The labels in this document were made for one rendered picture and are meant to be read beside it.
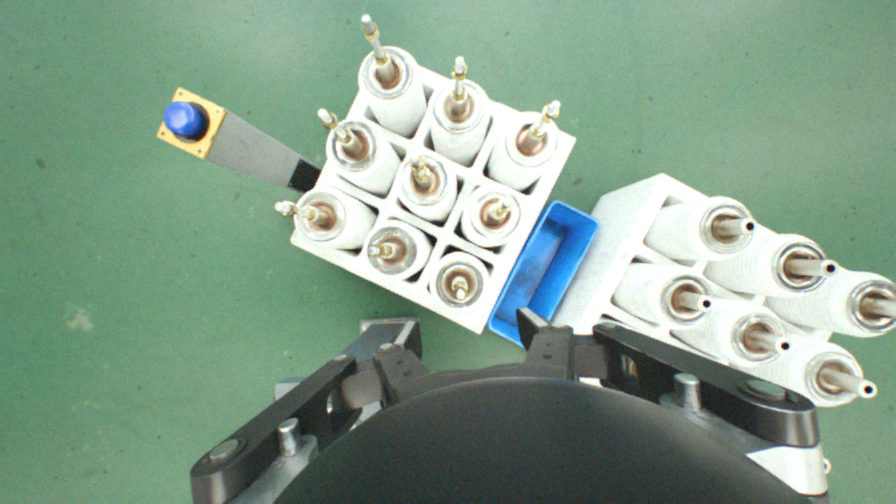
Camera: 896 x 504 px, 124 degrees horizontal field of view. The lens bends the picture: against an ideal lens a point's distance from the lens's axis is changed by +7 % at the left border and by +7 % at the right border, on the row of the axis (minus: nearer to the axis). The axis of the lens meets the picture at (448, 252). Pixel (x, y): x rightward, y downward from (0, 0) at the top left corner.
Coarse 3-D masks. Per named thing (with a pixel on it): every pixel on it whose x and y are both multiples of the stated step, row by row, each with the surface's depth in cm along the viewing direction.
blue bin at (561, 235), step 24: (552, 216) 57; (576, 216) 50; (528, 240) 50; (552, 240) 60; (576, 240) 53; (528, 264) 60; (552, 264) 58; (576, 264) 49; (504, 288) 49; (528, 288) 60; (552, 288) 53; (504, 312) 61; (552, 312) 49; (504, 336) 49
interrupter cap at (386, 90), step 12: (384, 48) 36; (372, 60) 36; (396, 60) 36; (408, 60) 36; (372, 72) 36; (396, 72) 36; (408, 72) 36; (372, 84) 36; (384, 84) 36; (396, 84) 36; (408, 84) 36; (384, 96) 36; (396, 96) 36
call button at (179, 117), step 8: (176, 104) 29; (184, 104) 29; (168, 112) 29; (176, 112) 29; (184, 112) 29; (192, 112) 29; (168, 120) 29; (176, 120) 29; (184, 120) 29; (192, 120) 29; (200, 120) 30; (168, 128) 29; (176, 128) 29; (184, 128) 29; (192, 128) 30
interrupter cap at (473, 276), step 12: (444, 264) 36; (456, 264) 36; (468, 264) 36; (444, 276) 36; (456, 276) 36; (468, 276) 36; (480, 276) 36; (444, 288) 36; (468, 288) 36; (480, 288) 36; (444, 300) 36; (456, 300) 36; (468, 300) 36
